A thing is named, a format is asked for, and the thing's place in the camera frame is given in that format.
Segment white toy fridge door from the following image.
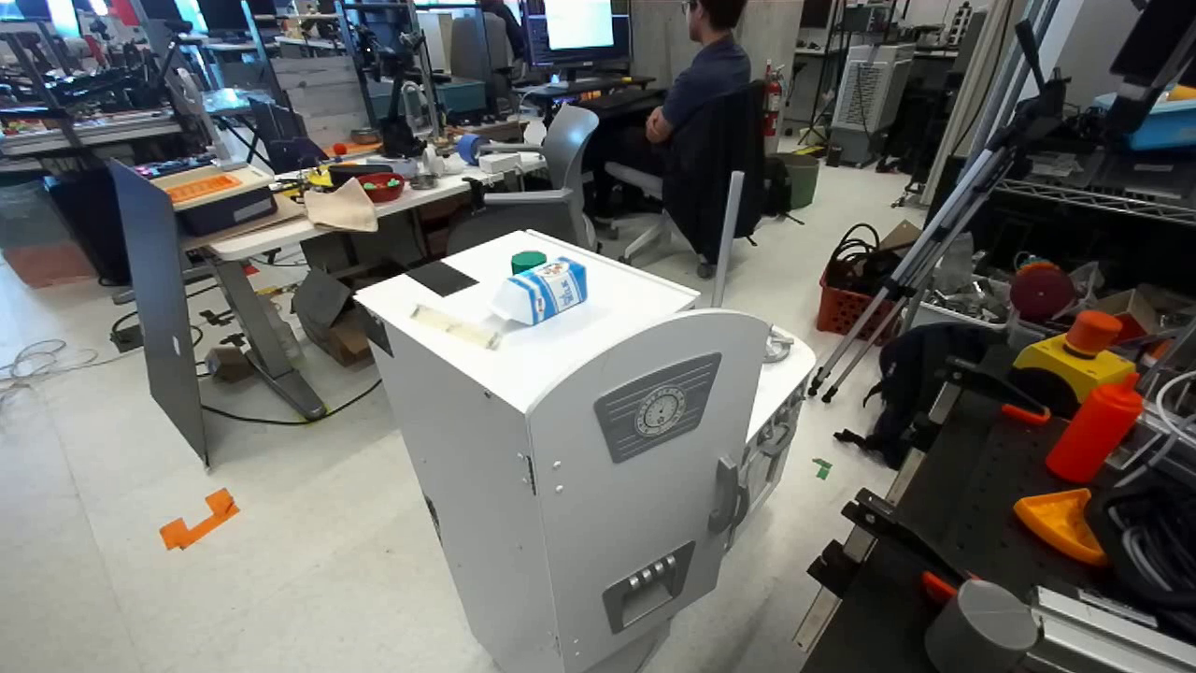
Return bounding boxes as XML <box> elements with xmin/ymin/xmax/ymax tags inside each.
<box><xmin>538</xmin><ymin>310</ymin><xmax>783</xmax><ymax>673</ymax></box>

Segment white toy kitchen cabinet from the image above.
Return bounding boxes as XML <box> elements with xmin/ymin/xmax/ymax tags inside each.
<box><xmin>356</xmin><ymin>232</ymin><xmax>815</xmax><ymax>673</ymax></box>

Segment blue white milk carton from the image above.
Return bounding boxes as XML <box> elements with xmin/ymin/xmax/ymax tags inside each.
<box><xmin>494</xmin><ymin>257</ymin><xmax>592</xmax><ymax>324</ymax></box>

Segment grey office chair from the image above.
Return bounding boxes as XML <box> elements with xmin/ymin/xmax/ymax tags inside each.
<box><xmin>456</xmin><ymin>105</ymin><xmax>597</xmax><ymax>247</ymax></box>

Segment seated person dark shirt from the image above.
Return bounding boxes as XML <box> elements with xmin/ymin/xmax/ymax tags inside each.
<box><xmin>585</xmin><ymin>0</ymin><xmax>751</xmax><ymax>218</ymax></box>

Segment red bowl on desk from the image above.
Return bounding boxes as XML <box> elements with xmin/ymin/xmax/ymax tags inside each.
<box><xmin>356</xmin><ymin>173</ymin><xmax>405</xmax><ymax>203</ymax></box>

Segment red basket on floor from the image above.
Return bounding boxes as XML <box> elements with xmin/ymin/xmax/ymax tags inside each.
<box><xmin>815</xmin><ymin>221</ymin><xmax>902</xmax><ymax>333</ymax></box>

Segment white work desk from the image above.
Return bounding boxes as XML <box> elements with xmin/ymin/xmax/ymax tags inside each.
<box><xmin>208</xmin><ymin>165</ymin><xmax>544</xmax><ymax>425</ymax></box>

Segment computer monitor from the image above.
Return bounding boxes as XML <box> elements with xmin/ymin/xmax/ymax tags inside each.
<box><xmin>528</xmin><ymin>0</ymin><xmax>628</xmax><ymax>69</ymax></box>

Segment orange black clamp right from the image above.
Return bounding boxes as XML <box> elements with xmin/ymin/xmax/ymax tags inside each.
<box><xmin>842</xmin><ymin>490</ymin><xmax>967</xmax><ymax>601</ymax></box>

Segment orange black clamp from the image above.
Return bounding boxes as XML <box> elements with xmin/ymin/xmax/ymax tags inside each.
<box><xmin>842</xmin><ymin>490</ymin><xmax>967</xmax><ymax>601</ymax></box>
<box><xmin>945</xmin><ymin>359</ymin><xmax>1051</xmax><ymax>430</ymax></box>

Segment orange black clamp left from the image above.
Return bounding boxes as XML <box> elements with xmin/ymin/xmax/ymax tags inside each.
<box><xmin>945</xmin><ymin>359</ymin><xmax>1051</xmax><ymax>430</ymax></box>

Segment grey standing panel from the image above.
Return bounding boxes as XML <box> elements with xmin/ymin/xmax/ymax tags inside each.
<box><xmin>107</xmin><ymin>165</ymin><xmax>208</xmax><ymax>460</ymax></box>

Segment grey plastic cylinder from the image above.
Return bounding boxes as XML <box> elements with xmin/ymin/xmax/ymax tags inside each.
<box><xmin>923</xmin><ymin>578</ymin><xmax>1039</xmax><ymax>673</ymax></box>

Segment yellow box red button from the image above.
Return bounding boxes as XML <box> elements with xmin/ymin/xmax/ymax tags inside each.
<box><xmin>1014</xmin><ymin>310</ymin><xmax>1136</xmax><ymax>415</ymax></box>

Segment orange plastic wedge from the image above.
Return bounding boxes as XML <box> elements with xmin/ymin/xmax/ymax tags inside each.
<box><xmin>1014</xmin><ymin>485</ymin><xmax>1106</xmax><ymax>568</ymax></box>

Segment orange plastic cylinder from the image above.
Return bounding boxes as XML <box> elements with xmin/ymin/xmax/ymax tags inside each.
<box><xmin>1045</xmin><ymin>386</ymin><xmax>1142</xmax><ymax>481</ymax></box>

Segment aluminium extrusion bar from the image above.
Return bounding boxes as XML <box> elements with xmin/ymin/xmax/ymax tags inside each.
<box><xmin>1035</xmin><ymin>586</ymin><xmax>1196</xmax><ymax>673</ymax></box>

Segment orange floor tape bracket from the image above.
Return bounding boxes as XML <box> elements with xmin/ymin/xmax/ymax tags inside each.
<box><xmin>159</xmin><ymin>490</ymin><xmax>238</xmax><ymax>551</ymax></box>

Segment coiled black cable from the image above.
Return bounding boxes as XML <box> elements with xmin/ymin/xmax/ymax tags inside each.
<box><xmin>1086</xmin><ymin>472</ymin><xmax>1196</xmax><ymax>614</ymax></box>

